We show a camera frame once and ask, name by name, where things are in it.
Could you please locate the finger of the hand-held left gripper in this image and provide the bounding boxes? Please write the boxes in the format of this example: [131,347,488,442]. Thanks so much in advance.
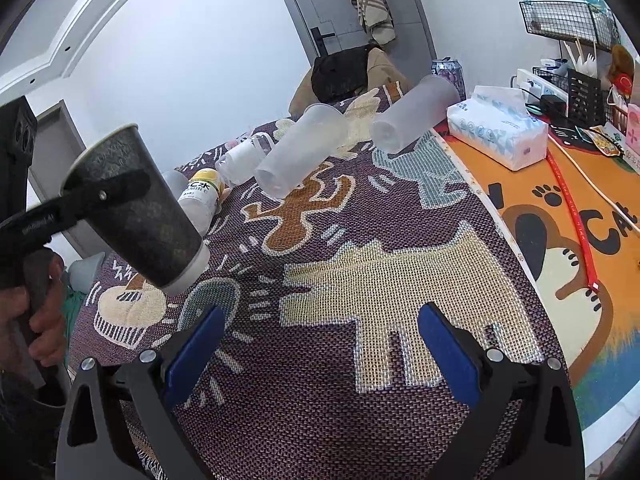
[0,170,152,251]

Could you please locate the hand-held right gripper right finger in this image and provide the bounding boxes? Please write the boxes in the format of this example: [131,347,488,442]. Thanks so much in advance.
[418,302,586,480]

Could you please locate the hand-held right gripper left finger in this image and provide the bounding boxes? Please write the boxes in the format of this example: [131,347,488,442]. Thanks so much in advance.
[55,304,227,480]

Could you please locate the black paper cup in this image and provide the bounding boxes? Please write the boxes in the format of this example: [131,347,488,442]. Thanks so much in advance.
[60,122,211,297]

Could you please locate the small translucent cup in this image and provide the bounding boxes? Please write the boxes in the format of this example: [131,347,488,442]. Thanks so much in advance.
[160,169,190,203]

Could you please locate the frosted plastic cup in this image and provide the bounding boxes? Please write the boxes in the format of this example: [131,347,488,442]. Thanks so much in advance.
[253,103,350,200]
[369,74,461,154]

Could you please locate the person's left hand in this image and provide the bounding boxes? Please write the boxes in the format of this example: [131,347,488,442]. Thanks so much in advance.
[0,252,69,372]

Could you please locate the grey cabinet door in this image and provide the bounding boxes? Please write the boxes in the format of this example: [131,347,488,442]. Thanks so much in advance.
[26,99,110,262]

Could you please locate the plastic bottle with yellow label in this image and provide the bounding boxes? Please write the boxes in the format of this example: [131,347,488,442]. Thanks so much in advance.
[177,167,227,237]

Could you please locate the printed woven blanket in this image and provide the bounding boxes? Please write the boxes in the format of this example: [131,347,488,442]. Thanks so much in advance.
[67,82,586,480]

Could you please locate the green cloth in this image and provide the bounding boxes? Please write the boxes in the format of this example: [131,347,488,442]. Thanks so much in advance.
[61,282,93,356]

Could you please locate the orange cat desk mat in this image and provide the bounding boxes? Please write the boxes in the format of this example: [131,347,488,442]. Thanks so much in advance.
[432,120,640,466]

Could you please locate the clear plastic bottle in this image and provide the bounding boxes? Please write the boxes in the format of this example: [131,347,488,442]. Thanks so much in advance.
[215,132,276,187]

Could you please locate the red strip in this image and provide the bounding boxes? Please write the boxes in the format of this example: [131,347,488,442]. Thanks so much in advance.
[544,150,602,295]

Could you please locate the white tissue pack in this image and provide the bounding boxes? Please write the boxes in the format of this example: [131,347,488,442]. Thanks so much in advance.
[446,85,549,171]

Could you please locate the black bag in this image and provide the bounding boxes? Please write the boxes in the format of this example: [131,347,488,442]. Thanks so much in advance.
[310,45,374,104]

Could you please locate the purple drink can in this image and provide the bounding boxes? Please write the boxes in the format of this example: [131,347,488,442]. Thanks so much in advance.
[431,58,467,102]

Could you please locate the white power strip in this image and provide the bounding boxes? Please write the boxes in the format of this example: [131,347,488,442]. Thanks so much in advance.
[511,68,556,107]

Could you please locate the tan coat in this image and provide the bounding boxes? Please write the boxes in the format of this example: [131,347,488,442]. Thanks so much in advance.
[289,46,412,117]

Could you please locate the black mesh desk organizer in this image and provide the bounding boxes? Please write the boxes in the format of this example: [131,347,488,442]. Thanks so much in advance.
[566,67,610,130]

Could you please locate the plaid scarf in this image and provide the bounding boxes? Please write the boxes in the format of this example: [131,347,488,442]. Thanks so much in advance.
[342,0,397,45]

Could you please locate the brown plush toy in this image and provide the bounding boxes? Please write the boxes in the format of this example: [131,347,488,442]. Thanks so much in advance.
[606,44,637,92]

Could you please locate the white cable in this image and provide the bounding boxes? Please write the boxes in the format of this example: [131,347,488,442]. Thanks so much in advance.
[547,132,640,236]

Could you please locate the black door handle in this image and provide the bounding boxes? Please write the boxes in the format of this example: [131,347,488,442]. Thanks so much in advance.
[310,27,336,59]

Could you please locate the black wire wall basket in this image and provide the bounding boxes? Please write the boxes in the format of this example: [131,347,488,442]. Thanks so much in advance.
[518,0,620,54]

